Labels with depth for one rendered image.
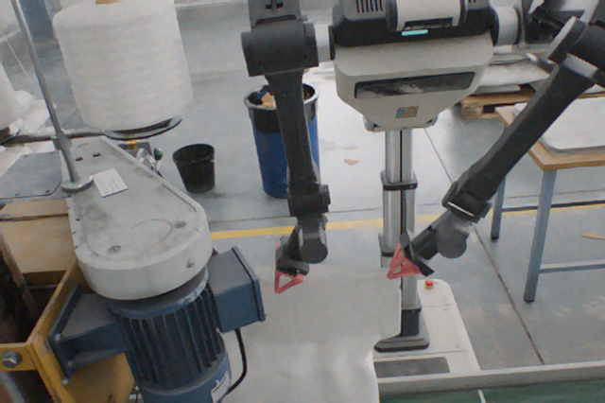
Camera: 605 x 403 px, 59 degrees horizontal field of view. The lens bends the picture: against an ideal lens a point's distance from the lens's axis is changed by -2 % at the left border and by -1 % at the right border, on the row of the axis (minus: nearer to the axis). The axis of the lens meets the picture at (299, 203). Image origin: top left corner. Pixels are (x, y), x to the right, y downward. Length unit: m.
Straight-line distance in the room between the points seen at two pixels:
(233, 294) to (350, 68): 0.72
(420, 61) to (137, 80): 0.80
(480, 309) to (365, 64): 1.62
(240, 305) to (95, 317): 0.21
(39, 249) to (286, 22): 0.53
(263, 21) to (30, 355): 0.55
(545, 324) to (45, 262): 2.21
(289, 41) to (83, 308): 0.49
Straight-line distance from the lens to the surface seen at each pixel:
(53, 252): 0.94
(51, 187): 1.14
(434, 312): 2.27
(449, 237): 1.07
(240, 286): 0.81
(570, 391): 1.93
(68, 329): 0.83
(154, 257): 0.70
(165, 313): 0.76
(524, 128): 1.00
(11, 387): 0.85
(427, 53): 1.39
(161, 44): 0.76
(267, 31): 0.81
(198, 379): 0.87
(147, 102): 0.76
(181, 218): 0.76
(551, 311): 2.76
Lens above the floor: 1.80
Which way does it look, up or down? 31 degrees down
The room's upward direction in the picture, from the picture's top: 6 degrees counter-clockwise
